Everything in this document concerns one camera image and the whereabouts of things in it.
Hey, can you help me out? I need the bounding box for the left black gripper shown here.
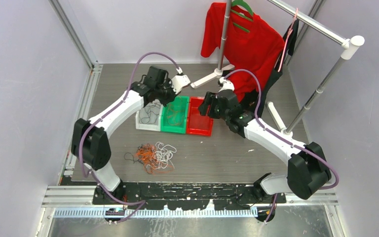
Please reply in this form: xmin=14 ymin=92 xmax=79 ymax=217
xmin=155 ymin=78 xmax=181 ymax=107

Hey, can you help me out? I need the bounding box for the orange cable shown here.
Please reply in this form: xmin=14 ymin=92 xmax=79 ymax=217
xmin=134 ymin=144 xmax=174 ymax=175
xmin=166 ymin=102 xmax=185 ymax=127

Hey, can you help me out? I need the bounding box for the white thin cable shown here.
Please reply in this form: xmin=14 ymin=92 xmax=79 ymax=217
xmin=149 ymin=141 xmax=177 ymax=171

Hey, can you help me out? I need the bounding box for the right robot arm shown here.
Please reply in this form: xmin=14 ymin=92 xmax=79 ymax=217
xmin=198 ymin=89 xmax=333 ymax=203

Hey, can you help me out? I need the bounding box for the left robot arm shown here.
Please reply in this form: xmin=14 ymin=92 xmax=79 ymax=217
xmin=71 ymin=66 xmax=190 ymax=204

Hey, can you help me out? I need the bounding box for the green plastic bin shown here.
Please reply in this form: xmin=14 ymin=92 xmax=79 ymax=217
xmin=160 ymin=96 xmax=190 ymax=134

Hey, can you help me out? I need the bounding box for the white plastic bin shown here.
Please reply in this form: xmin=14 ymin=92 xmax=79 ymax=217
xmin=135 ymin=100 xmax=163 ymax=132

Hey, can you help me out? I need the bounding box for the red plastic bin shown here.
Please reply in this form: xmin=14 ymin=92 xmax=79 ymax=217
xmin=186 ymin=97 xmax=213 ymax=136

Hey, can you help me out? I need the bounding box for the red t-shirt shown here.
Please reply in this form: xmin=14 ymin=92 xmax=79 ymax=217
xmin=200 ymin=2 xmax=284 ymax=101

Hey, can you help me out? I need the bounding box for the black t-shirt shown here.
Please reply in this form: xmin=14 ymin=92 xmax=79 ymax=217
xmin=241 ymin=19 xmax=300 ymax=119

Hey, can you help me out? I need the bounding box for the pink clothes hanger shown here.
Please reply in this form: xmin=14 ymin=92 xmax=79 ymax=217
xmin=275 ymin=8 xmax=300 ymax=72

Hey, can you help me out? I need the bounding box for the green clothes hanger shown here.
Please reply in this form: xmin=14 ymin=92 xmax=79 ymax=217
xmin=230 ymin=0 xmax=254 ymax=22

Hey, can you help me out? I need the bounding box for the metal clothes rack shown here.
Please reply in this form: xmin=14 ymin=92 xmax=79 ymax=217
xmin=190 ymin=0 xmax=365 ymax=136

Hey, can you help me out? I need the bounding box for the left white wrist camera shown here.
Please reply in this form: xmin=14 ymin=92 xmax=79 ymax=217
xmin=171 ymin=75 xmax=191 ymax=95

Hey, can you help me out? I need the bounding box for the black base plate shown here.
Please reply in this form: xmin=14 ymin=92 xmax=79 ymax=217
xmin=92 ymin=182 xmax=287 ymax=212

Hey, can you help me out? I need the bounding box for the aluminium frame rail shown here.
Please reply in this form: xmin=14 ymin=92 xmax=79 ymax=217
xmin=41 ymin=183 xmax=339 ymax=219

